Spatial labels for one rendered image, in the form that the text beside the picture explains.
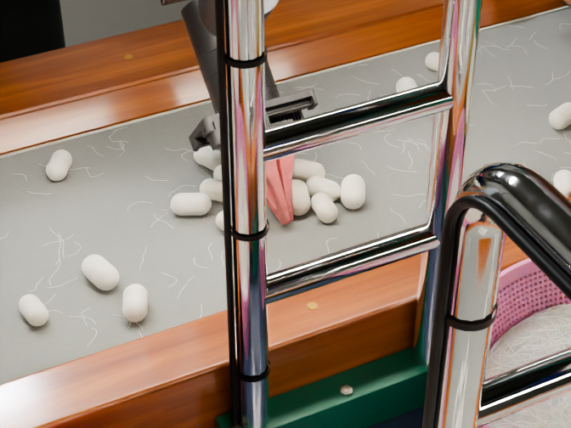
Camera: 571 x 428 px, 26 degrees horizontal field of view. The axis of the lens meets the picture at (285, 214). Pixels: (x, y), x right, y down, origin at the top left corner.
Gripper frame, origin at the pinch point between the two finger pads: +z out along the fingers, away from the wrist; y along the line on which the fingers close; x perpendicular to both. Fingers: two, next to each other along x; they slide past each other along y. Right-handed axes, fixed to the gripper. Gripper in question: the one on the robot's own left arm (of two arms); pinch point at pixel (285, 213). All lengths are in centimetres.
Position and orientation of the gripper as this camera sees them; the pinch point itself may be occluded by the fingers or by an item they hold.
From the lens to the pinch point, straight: 104.8
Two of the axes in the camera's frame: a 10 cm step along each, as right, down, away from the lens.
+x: -2.8, 2.2, 9.4
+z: 3.2, 9.4, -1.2
